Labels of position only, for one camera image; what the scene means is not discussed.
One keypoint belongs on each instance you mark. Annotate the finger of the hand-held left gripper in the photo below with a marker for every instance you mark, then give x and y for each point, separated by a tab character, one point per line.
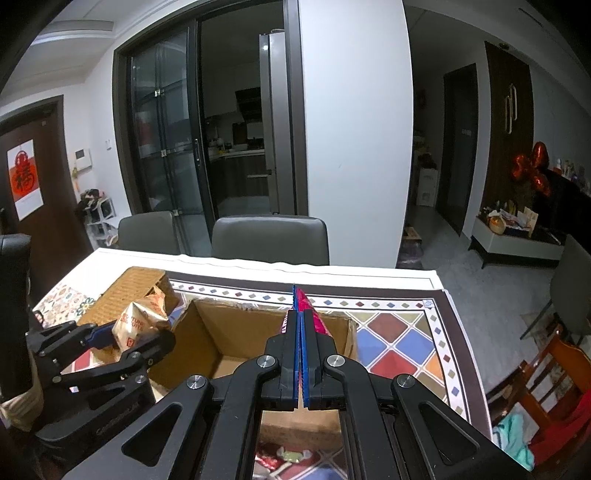
143	350
99	336

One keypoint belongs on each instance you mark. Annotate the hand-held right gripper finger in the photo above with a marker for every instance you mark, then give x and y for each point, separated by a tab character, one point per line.
304	360
296	360

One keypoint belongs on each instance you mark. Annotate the tan snack packet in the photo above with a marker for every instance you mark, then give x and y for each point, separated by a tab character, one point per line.
138	323

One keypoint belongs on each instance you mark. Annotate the pink snack packet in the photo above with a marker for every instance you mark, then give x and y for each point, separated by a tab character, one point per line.
318	323

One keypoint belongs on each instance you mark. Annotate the woven wicker basket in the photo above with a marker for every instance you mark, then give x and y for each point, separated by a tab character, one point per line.
129	286

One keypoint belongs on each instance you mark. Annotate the brown cardboard box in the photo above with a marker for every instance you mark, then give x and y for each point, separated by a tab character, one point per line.
221	332

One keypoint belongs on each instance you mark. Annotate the red snack packet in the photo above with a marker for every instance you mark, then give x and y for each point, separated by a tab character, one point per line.
277	457

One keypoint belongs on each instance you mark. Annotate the floral patterned mat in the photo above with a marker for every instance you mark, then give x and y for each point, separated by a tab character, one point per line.
64	300

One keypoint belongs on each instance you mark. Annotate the orange snack packet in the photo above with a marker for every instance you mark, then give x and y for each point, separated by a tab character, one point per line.
161	297

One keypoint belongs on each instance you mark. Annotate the colourful checked table mat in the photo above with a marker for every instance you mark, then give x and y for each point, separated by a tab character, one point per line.
392	332

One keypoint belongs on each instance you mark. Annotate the grey dining chair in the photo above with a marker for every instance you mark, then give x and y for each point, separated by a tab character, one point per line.
572	286
270	240
147	230

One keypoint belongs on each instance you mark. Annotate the white shoe rack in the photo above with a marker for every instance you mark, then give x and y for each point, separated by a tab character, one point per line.
97	217

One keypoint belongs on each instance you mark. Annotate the purple bag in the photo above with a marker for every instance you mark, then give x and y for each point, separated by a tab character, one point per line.
410	256

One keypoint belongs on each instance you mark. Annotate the small cardboard box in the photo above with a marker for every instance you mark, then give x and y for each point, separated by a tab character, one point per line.
413	234

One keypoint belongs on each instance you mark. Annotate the brown wooden door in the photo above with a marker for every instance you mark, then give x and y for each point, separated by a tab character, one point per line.
51	152

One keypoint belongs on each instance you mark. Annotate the kitchen counter cabinet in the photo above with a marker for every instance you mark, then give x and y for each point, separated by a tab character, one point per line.
235	170

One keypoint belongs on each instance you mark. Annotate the glass sliding door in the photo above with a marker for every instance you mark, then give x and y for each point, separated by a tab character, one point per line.
157	138

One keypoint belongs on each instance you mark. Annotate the white box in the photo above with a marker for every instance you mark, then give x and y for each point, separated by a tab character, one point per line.
428	187

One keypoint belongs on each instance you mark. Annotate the teal cloth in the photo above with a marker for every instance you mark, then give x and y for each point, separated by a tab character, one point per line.
512	436

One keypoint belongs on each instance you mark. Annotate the reddish wooden chair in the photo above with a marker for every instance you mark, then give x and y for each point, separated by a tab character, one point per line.
535	397

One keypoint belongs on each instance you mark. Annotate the low white cabinet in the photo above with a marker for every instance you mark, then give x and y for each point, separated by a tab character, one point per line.
517	247

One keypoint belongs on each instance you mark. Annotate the black range hood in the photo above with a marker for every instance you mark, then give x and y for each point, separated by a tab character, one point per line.
249	104

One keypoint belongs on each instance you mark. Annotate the dark hallway door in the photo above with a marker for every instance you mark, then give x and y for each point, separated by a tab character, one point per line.
457	147

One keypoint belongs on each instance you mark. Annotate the tall dark wooden cabinet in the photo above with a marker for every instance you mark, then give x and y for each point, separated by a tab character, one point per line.
498	138

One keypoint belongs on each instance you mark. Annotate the red foil bow balloon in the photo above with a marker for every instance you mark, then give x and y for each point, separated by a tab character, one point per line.
531	170

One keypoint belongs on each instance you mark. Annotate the red and white wall poster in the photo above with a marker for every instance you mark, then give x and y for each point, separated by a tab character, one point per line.
23	175

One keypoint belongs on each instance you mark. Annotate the white wall intercom panel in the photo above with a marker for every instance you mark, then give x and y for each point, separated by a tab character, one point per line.
83	158

